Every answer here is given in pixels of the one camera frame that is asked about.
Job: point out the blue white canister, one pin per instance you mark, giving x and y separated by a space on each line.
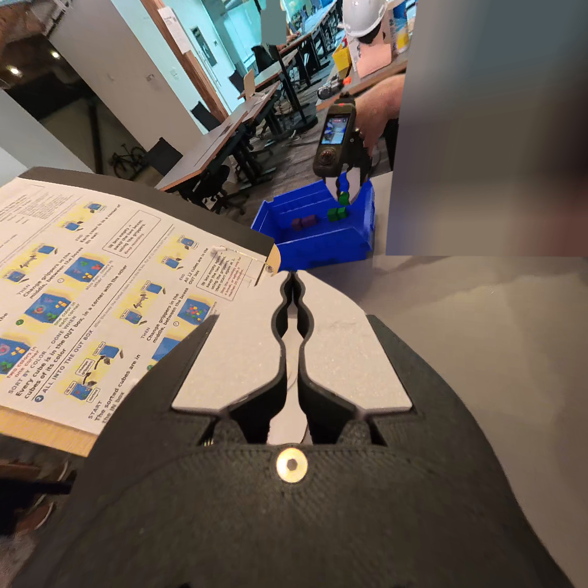
400 27

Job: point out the person's right hand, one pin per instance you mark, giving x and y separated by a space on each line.
381 105

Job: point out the purple cube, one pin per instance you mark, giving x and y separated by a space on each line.
298 224
310 220

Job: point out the white hard hat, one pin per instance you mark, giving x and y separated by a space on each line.
363 18

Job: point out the printed instruction sheet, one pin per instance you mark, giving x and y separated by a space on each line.
92 275

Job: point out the grey office desk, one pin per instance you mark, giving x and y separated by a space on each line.
206 147
257 99

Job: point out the instruction sheet on wooden board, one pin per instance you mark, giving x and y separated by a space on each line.
138 193

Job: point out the paper notice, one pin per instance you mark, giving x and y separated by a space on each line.
177 30

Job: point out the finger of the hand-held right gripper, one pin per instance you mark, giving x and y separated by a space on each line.
354 186
333 184

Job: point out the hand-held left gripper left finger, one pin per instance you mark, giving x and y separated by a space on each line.
229 367

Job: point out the black office chair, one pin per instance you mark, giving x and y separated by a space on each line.
220 183
163 156
204 115

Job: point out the person's brown shoe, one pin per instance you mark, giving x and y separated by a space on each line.
41 514

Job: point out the wooden pillar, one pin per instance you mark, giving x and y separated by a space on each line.
193 64

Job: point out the bicycle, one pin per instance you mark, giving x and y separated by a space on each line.
133 156

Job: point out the wood-edged work table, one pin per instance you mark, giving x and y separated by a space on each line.
367 82

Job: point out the yellow box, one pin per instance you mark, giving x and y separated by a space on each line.
342 59

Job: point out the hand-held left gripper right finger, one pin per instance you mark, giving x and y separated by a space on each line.
353 367

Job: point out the pink foam block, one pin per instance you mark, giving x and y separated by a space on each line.
374 59

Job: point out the blue plastic bin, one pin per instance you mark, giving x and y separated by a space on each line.
321 248

